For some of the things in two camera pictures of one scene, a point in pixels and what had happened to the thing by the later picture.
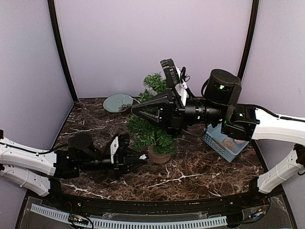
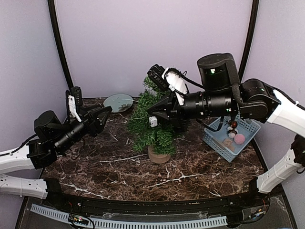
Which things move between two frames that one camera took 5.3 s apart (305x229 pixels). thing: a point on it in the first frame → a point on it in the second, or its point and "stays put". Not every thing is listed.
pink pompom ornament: x=239 y=141 stays put
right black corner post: x=251 y=37 stays put
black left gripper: x=119 y=163 → x=93 y=124
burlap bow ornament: x=228 y=143 stays put
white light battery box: x=143 y=157 → x=153 y=121
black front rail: x=209 y=204 stays put
